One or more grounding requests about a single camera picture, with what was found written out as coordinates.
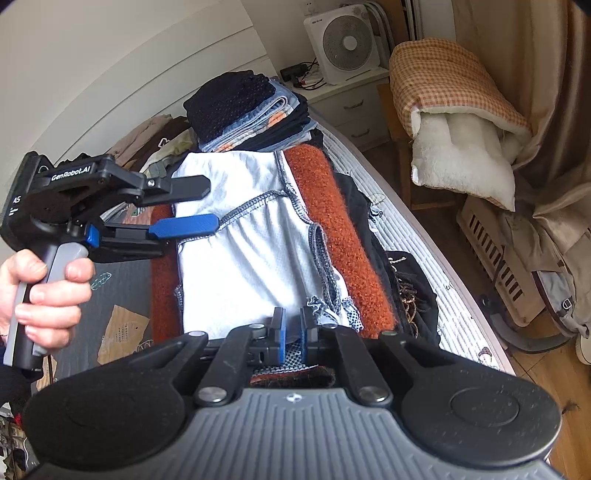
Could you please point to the black power strip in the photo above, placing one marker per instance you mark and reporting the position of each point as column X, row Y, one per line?
column 295, row 70

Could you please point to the white headboard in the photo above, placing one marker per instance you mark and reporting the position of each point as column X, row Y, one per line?
column 115, row 83

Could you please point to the grey printed bedspread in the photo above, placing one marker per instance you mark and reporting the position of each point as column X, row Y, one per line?
column 124, row 286

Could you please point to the person's left hand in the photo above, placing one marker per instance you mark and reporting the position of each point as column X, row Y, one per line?
column 64, row 295

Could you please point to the stack of brown folded clothes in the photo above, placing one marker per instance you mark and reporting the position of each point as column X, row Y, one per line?
column 152, row 138

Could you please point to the wooden chair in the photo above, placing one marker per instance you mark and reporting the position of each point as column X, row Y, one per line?
column 392, row 120

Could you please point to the white nightstand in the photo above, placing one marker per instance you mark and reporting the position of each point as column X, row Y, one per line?
column 355, row 110

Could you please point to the orange checked fleece blanket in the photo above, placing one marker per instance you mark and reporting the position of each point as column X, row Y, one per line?
column 452, row 78

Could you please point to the white box fan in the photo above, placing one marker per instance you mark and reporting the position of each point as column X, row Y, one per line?
column 346, row 41

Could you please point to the large stack of folded clothes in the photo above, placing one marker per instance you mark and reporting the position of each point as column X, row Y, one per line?
column 383, row 258

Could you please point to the grey bag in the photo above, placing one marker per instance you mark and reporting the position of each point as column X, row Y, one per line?
column 558, row 300

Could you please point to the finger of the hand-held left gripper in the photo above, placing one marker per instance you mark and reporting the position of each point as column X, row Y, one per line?
column 189, row 227
column 184, row 188

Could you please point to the white plastic crate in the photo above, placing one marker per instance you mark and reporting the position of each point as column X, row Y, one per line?
column 489, row 249

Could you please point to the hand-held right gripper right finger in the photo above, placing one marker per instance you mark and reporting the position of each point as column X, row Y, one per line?
column 303, row 334

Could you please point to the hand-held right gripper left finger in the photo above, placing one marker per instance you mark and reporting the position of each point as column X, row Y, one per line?
column 280, row 341

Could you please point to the beige curtain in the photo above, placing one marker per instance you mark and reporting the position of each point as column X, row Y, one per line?
column 554, row 92

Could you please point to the orange knit sweater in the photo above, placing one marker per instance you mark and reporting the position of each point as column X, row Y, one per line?
column 332, row 221

